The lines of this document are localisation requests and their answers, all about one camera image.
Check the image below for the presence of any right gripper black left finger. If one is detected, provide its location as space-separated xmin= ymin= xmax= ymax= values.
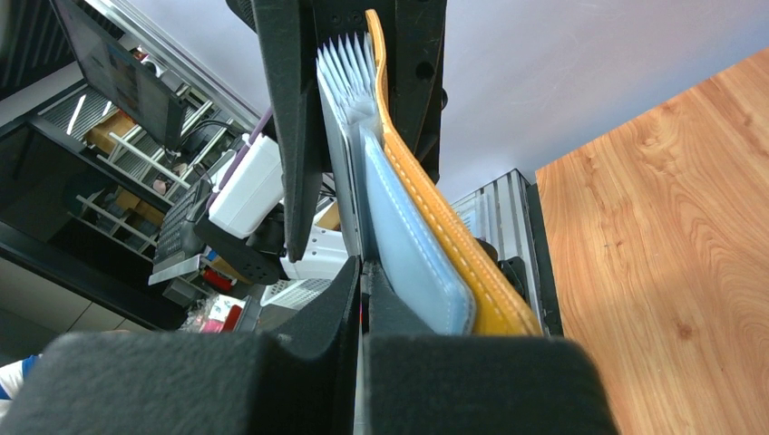
xmin=1 ymin=256 xmax=361 ymax=434

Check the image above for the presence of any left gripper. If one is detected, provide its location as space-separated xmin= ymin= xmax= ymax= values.
xmin=226 ymin=0 xmax=448 ymax=262

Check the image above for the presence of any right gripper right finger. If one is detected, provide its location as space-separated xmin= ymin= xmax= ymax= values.
xmin=361 ymin=262 xmax=618 ymax=434

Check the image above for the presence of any yellow leather card holder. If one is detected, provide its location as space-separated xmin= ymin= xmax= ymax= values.
xmin=316 ymin=9 xmax=541 ymax=335

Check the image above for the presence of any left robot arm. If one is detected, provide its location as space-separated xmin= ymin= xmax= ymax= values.
xmin=227 ymin=0 xmax=448 ymax=260

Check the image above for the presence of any black keyboard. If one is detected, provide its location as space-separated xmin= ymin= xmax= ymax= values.
xmin=153 ymin=179 xmax=211 ymax=273

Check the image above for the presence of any black monitor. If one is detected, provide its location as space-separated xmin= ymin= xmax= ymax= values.
xmin=52 ymin=1 xmax=185 ymax=150

